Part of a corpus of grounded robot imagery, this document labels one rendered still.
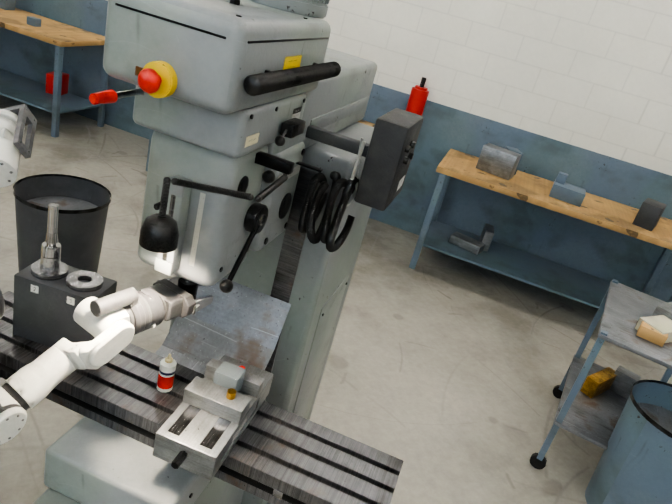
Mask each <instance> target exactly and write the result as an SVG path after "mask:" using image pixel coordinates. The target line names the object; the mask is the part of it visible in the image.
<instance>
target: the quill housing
mask: <svg viewBox="0 0 672 504"><path fill-rule="evenodd" d="M260 151H262V152H265V153H268V146H267V145H266V146H264V147H262V148H259V149H257V150H255V151H252V152H250V153H248V154H245V155H243V156H241V157H238V158H232V157H229V156H226V155H223V154H220V153H217V152H215V151H212V150H209V149H206V148H203V147H200V146H197V145H195V144H192V143H189V142H186V141H183V140H180V139H178V138H175V137H172V136H169V135H166V134H163V133H160V132H158V131H154V132H153V135H152V138H151V146H150V155H149V163H148V171H147V179H146V187H145V196H144V204H143V212H142V220H141V226H142V225H143V223H144V221H145V219H146V217H147V216H150V215H152V214H155V213H159V210H155V209H154V204H155V203H158V202H160V201H161V194H162V187H163V179H164V177H169V178H170V177H172V176H175V175H179V176H182V177H185V178H188V179H190V180H193V182H196V183H197V182H198V183H200V184H201V183H202V184H206V185H211V186H215V187H216V186H217V187H221V188H224V189H225V188H226V189H230V190H235V191H239V192H240V191H241V192H245V193H251V194H253V196H254V198H253V200H251V201H249V200H246V199H241V198H237V197H236V198H235V197H231V196H226V195H222V194H221V195H220V194H216V193H211V192H207V191H206V192H205V191H201V190H196V189H192V191H191V198H190V204H189V211H188V217H187V223H186V230H185V236H184V242H183V249H182V255H181V262H180V268H179V270H177V271H176V272H174V273H173V274H174V275H177V276H179V277H182V278H184V279H187V280H189V281H192V282H194V283H197V284H199V285H202V286H206V287H209V286H212V285H214V284H216V283H217V282H218V281H220V280H221V279H222V278H223V277H225V276H226V275H227V274H229V273H230V272H231V270H232V268H233V266H234V264H235V262H236V260H237V258H238V256H239V254H240V252H241V250H242V249H243V247H244V245H245V243H246V241H247V239H248V237H249V235H250V233H251V232H248V231H246V230H245V228H244V219H245V216H246V213H247V211H248V209H249V207H250V206H251V205H252V204H253V203H255V202H256V201H255V196H256V195H258V194H259V193H260V188H261V183H262V175H263V173H264V169H265V167H264V166H262V165H259V164H256V163H255V157H256V153H258V152H260ZM138 256H139V258H140V259H141V260H142V261H143V262H144V263H147V264H149V265H152V266H155V258H156V257H157V253H156V252H151V251H148V250H146V249H144V248H142V247H141V246H140V245H138Z"/></svg>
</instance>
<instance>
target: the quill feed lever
mask: <svg viewBox="0 0 672 504"><path fill-rule="evenodd" d="M267 217H268V208H267V206H266V205H264V204H261V203H258V202H255V203H253V204H252V205H251V206H250V207H249V209H248V211H247V213H246V216H245V219H244V228H245V230H246V231H248V232H251V233H250V235H249V237H248V239H247V241H246V243H245V245H244V247H243V249H242V250H241V252H240V254H239V256H238V258H237V260H236V262H235V264H234V266H233V268H232V270H231V272H230V274H229V276H228V278H227V279H225V280H223V281H221V283H220V285H219V287H220V290H221V291H222V292H224V293H229V292H231V291H232V289H233V283H232V280H233V278H234V276H235V274H236V272H237V270H238V268H239V266H240V264H241V262H242V261H243V259H244V257H245V255H246V253H247V251H248V249H249V247H250V245H251V243H252V241H253V239H254V237H255V235H256V234H258V233H260V232H261V231H262V229H263V228H264V226H265V223H266V221H267Z"/></svg>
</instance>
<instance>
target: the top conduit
mask: <svg viewBox="0 0 672 504"><path fill-rule="evenodd" d="M340 72H341V67H340V65H339V63H337V62H334V61H333V62H326V63H320V64H318V63H316V62H313V65H308V66H302V67H296V68H290V69H284V70H278V71H270V70H265V72H264V73H260V74H254V75H249V76H247V77H246V78H245V80H244V84H243V85H244V89H245V92H246V93H247V94H249V95H250V96H257V95H261V94H265V93H270V92H274V91H278V90H282V89H286V88H290V87H295V86H299V85H303V84H307V83H311V82H315V81H320V80H324V79H328V78H332V77H336V76H338V75H339V74H340Z"/></svg>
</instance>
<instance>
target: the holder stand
mask: <svg viewBox="0 0 672 504"><path fill-rule="evenodd" d="M40 260H41V259H39V260H38V261H36V262H34V263H33V264H31V265H29V266H28V267H26V268H25V269H23V270H21V271H20V272H18V273H16V274H15V275H14V302H13V335H16V336H19V337H22V338H25V339H28V340H31V341H34V342H37V343H40V344H43V345H46V346H49V347H52V346H53V345H54V344H56V343H57V342H58V341H59V340H61V339H62V338H66V339H67V340H68V341H70V342H72V343H78V342H88V341H92V340H94V339H95V337H94V336H93V335H91V334H90V333H89V332H88V331H86V330H85V329H84V328H83V327H81V326H80V325H79V324H78V323H76V322H75V321H74V318H73V314H74V311H75V309H76V307H77V306H78V304H79V303H80V302H82V301H83V300H84V299H86V298H89V297H97V298H98V299H99V298H102V297H104V296H107V295H110V294H113V293H116V286H117V281H115V280H112V279H109V278H106V277H103V276H101V275H100V274H98V273H95V272H92V271H84V270H81V269H78V268H75V267H72V266H69V265H66V264H65V263H63V262H61V261H60V269H59V270H58V271H55V272H46V271H43V270H41V268H40Z"/></svg>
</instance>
